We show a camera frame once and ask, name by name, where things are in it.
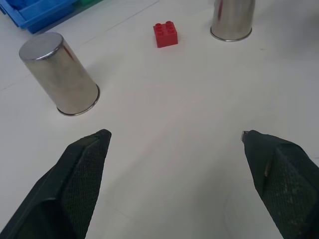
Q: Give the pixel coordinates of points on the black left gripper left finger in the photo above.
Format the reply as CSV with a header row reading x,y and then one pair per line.
x,y
74,179

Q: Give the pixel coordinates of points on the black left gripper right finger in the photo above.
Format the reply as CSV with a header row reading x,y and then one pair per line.
x,y
281,179

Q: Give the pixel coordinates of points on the stainless steel cup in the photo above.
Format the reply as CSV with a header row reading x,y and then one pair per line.
x,y
59,74
233,20

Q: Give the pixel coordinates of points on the small red toy block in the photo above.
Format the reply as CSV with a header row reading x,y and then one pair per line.
x,y
165,35

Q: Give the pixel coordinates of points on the blue plastic bin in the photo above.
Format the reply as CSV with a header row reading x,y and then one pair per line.
x,y
37,12

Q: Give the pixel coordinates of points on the green plastic bin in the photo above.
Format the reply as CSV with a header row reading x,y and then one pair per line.
x,y
88,2

